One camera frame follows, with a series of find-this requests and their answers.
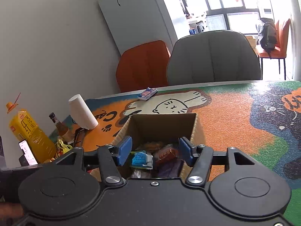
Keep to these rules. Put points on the small blue tissue pack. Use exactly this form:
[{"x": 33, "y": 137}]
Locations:
[{"x": 147, "y": 94}]

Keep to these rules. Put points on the grey upholstered chair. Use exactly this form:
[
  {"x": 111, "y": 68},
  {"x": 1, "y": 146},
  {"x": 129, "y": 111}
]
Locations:
[{"x": 213, "y": 56}]

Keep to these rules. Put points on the white leaning board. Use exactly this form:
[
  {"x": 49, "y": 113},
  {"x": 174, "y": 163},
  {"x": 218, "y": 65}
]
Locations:
[{"x": 135, "y": 22}]

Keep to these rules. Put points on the colourful cat table mat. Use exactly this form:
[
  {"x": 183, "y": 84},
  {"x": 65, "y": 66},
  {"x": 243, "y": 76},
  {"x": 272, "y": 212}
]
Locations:
[{"x": 260, "y": 118}]

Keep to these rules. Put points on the orange chair near window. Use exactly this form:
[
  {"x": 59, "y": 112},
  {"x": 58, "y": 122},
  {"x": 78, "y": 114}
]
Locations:
[{"x": 280, "y": 51}]

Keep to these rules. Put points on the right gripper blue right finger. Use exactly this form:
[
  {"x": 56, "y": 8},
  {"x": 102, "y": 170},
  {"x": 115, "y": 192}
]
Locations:
[{"x": 187, "y": 151}]

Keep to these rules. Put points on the black backpack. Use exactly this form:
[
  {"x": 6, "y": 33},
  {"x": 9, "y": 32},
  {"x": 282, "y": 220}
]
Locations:
[{"x": 267, "y": 34}]

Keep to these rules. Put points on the yellow oil bottle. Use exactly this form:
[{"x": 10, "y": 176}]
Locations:
[{"x": 24, "y": 127}]

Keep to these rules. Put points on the dark glass bottle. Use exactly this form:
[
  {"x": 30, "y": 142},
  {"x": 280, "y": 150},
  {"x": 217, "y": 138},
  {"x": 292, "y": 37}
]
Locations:
[{"x": 64, "y": 132}]

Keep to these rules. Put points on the white paper roll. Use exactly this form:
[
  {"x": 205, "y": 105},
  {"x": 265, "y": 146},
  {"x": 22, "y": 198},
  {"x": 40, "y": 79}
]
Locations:
[{"x": 81, "y": 114}]

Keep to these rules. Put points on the brown cardboard box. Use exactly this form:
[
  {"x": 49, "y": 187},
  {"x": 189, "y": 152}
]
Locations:
[{"x": 156, "y": 128}]

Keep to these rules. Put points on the cardboard boxes by window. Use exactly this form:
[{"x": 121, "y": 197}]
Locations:
[{"x": 252, "y": 41}]

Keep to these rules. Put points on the orange packaged snack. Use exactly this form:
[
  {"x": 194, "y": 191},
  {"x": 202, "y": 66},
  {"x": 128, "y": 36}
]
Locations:
[{"x": 164, "y": 155}]

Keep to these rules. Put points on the purple packaged bread snack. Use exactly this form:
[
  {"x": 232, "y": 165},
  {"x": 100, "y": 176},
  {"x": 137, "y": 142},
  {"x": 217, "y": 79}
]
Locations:
[{"x": 171, "y": 169}]

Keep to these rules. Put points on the orange chair by wall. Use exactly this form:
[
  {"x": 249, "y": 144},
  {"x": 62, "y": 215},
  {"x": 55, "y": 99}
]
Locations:
[{"x": 143, "y": 66}]

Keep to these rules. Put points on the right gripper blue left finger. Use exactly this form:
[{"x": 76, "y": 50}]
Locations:
[{"x": 124, "y": 148}]

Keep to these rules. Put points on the blue snack bag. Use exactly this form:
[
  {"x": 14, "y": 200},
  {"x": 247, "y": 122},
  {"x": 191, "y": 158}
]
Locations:
[{"x": 142, "y": 160}]

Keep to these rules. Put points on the yellow plastic bag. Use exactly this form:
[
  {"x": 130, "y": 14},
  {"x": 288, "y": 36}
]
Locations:
[{"x": 62, "y": 148}]

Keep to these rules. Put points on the smartphone with white screen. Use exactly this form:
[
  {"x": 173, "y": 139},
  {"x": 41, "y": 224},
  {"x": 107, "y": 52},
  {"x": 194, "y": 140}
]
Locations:
[{"x": 27, "y": 157}]

